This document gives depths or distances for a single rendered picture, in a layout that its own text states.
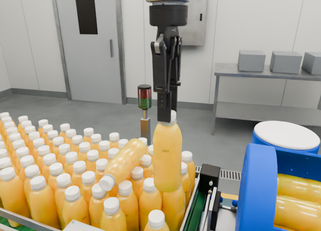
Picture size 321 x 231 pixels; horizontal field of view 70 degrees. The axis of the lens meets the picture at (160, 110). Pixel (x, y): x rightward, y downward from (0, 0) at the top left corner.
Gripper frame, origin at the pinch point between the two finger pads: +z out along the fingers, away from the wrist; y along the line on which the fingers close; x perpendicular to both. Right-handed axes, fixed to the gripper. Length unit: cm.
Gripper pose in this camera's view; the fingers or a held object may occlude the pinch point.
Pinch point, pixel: (167, 103)
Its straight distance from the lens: 51.8
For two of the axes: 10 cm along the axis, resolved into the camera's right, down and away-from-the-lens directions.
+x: -9.4, -1.3, 3.3
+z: 0.0, 9.3, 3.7
